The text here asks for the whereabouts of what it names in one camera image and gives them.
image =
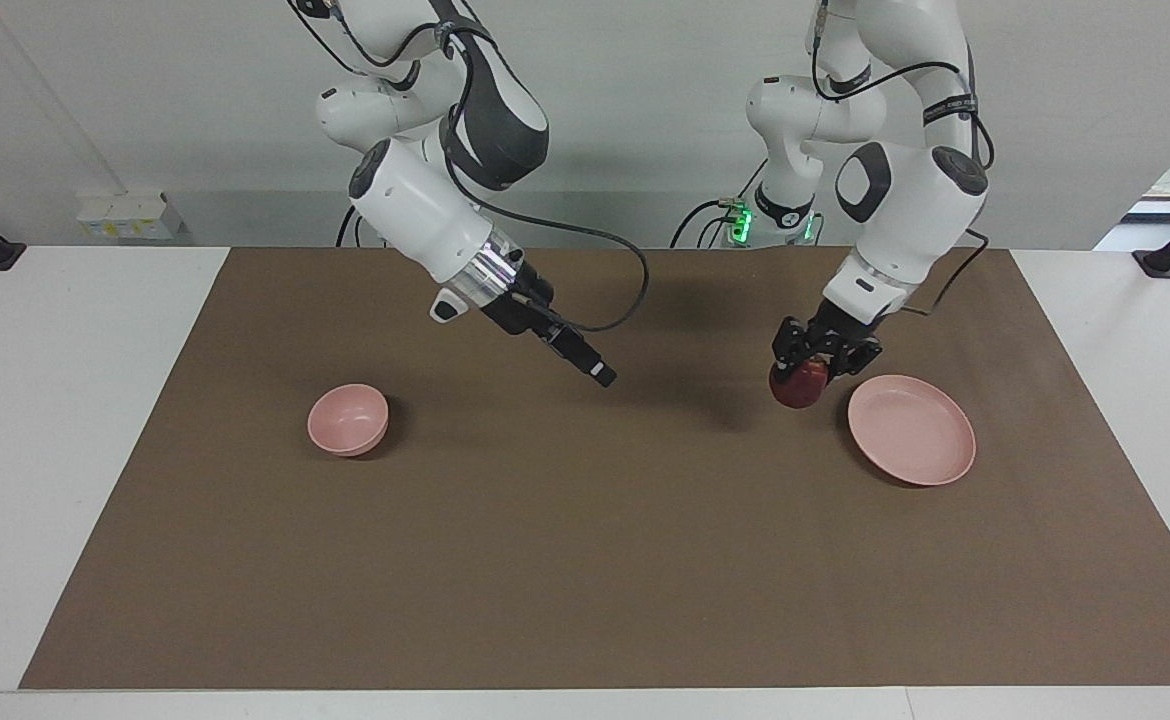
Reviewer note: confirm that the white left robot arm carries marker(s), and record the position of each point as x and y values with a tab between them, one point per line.
905	230

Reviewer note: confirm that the pink plate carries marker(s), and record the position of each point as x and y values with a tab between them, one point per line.
910	430

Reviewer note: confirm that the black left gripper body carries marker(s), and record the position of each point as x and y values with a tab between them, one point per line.
835	328

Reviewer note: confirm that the pink bowl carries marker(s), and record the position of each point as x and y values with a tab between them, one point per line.
345	420

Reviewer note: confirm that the green lit base box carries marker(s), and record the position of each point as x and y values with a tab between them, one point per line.
740	222

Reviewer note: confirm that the white box stack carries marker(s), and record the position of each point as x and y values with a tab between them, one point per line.
130	215

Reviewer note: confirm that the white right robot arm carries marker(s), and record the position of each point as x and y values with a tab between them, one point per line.
415	215

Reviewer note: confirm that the dark red apple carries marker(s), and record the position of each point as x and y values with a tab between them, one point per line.
797	390

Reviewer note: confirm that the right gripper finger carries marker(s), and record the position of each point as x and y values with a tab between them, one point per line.
575	358
585	352

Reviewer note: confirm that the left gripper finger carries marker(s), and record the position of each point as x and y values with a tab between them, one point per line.
860	357
790	345

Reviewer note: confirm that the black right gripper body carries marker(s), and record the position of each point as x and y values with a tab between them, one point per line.
520	300

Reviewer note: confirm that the brown table mat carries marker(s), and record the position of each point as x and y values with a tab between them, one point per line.
585	550

